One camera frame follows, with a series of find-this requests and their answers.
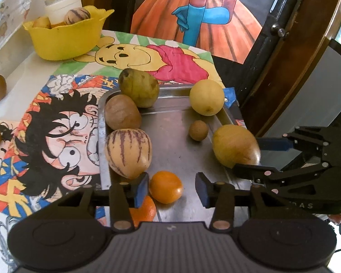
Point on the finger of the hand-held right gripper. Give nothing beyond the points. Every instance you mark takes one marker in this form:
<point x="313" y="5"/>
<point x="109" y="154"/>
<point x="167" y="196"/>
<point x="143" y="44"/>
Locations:
<point x="272" y="144"/>
<point x="255" y="173"/>

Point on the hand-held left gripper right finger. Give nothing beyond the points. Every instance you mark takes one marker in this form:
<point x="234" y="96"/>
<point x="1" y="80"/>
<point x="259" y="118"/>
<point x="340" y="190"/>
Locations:
<point x="201" y="189"/>

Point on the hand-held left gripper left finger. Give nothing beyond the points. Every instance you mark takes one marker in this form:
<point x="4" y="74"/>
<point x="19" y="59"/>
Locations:
<point x="142" y="189"/>

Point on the small orange tangerine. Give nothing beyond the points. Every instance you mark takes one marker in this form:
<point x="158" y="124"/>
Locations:
<point x="146" y="212"/>

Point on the round orange tangerine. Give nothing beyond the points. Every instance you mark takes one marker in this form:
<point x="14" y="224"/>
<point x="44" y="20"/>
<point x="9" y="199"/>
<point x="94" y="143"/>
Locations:
<point x="166" y="187"/>

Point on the large yellow-green mango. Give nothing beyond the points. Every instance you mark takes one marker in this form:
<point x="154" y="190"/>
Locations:
<point x="234" y="146"/>

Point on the large striped pepino melon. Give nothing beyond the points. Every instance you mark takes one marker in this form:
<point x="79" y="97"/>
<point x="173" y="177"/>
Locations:
<point x="128" y="153"/>

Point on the metal tray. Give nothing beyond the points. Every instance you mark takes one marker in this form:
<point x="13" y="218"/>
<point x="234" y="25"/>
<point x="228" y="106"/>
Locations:
<point x="176" y="148"/>

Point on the tiny brown round fruit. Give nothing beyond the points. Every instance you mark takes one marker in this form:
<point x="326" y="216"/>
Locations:
<point x="198" y="130"/>

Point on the yellow lemon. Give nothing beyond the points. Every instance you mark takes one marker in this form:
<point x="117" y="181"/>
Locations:
<point x="207" y="98"/>

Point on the green striped fruit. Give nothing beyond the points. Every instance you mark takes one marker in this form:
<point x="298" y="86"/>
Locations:
<point x="139" y="88"/>

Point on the person's right hand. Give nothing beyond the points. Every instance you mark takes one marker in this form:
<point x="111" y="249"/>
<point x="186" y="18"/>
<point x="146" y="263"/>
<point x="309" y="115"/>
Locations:
<point x="336" y="219"/>

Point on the blue paper piece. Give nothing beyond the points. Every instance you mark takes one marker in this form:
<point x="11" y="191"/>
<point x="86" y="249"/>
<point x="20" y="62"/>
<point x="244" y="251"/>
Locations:
<point x="230" y="96"/>

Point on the spiky-haired cartoon drawing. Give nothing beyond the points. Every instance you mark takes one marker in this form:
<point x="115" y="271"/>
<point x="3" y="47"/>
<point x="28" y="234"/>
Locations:
<point x="45" y="148"/>

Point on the yellow bear drawing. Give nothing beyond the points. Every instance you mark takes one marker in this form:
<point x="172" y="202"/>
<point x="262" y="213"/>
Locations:
<point x="173" y="62"/>

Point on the yellow plastic bowl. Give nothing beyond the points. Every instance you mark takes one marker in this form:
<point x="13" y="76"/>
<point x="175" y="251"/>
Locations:
<point x="62" y="42"/>

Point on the small striped pepino melon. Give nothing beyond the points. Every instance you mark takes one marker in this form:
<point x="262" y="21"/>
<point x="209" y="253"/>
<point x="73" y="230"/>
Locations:
<point x="76" y="16"/>

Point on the black board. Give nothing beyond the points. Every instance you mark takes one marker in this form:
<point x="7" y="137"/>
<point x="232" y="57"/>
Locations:
<point x="122" y="2"/>

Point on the small yellow fruit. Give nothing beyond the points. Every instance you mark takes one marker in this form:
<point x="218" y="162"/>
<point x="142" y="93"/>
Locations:
<point x="42" y="22"/>

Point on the white plastic jar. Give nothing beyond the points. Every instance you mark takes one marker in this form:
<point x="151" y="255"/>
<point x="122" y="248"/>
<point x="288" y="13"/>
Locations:
<point x="62" y="5"/>

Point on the white cartoon printed curtain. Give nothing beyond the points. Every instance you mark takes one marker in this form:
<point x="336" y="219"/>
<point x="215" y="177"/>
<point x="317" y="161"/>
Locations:
<point x="2" y="25"/>

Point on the dark wooden frame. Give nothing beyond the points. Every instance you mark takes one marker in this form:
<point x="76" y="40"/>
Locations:
<point x="295" y="62"/>

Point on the orange dress wall poster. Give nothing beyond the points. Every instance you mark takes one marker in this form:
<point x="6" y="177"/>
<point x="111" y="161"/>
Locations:
<point x="233" y="28"/>

